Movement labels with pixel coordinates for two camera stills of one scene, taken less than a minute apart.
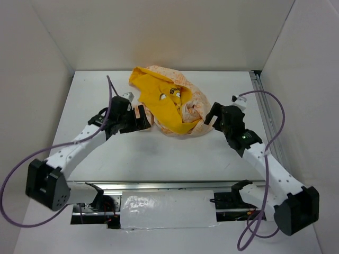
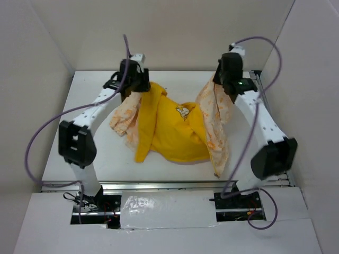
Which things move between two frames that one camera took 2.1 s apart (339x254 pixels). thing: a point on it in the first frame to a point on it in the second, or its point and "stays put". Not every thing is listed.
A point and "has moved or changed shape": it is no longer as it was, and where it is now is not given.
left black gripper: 139,124 to 145,85
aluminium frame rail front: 113,186 stays put
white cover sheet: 170,209 stays put
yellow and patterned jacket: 175,105 has moved or changed shape
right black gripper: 216,109 to 216,79
